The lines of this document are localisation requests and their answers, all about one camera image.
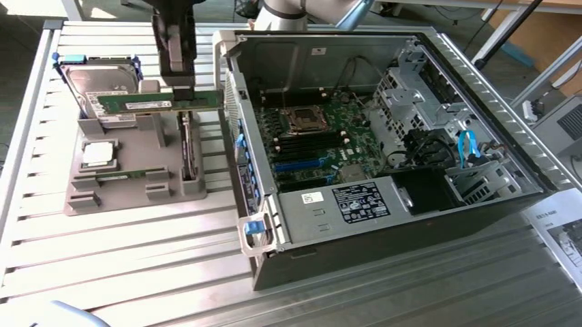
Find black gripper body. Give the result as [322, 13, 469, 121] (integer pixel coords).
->
[151, 0, 198, 89]

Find green RAM stick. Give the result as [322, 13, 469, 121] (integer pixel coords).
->
[96, 89, 220, 112]
[94, 171, 150, 181]

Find black RAM slots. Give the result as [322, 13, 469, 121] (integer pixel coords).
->
[271, 131, 350, 155]

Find black graphics card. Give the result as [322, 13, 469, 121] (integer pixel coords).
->
[178, 111, 202, 181]

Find silver hard disk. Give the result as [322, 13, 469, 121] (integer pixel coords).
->
[59, 63, 140, 129]

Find hard disk drive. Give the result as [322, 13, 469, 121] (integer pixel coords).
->
[50, 52, 143, 120]

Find silver CPU chip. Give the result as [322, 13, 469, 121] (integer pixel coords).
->
[82, 141, 119, 168]

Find blue expansion slot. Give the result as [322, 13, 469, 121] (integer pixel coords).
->
[272, 157, 330, 173]

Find grey parts rack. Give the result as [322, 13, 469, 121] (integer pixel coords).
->
[63, 80, 210, 217]

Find green motherboard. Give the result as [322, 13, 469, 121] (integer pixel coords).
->
[254, 91, 389, 193]

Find grey power supply unit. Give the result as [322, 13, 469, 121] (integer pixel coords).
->
[275, 176, 398, 247]

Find silver metal disk bay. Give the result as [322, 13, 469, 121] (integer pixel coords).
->
[375, 64, 461, 137]

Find black fan shroud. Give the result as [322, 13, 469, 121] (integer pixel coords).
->
[390, 166, 463, 216]

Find black open PC case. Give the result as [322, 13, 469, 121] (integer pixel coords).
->
[212, 29, 559, 292]

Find blue white rounded object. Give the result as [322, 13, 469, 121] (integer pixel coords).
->
[26, 299, 111, 327]

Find black tripod pole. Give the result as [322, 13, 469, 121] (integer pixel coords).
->
[473, 0, 549, 67]

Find white power strip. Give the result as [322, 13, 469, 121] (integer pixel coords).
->
[521, 98, 546, 121]

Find brown cardboard box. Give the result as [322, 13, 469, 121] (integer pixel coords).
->
[489, 9, 582, 90]

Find grey computer tower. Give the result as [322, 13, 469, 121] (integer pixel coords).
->
[530, 95, 582, 168]

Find printed paper sheet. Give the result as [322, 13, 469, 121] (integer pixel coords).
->
[521, 188, 582, 275]

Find CPU socket with metal frame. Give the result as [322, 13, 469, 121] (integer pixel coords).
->
[282, 106, 327, 133]

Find black wire in case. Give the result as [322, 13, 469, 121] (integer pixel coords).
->
[338, 55, 389, 95]

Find blue disk wire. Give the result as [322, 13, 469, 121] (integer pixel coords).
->
[455, 130, 483, 170]

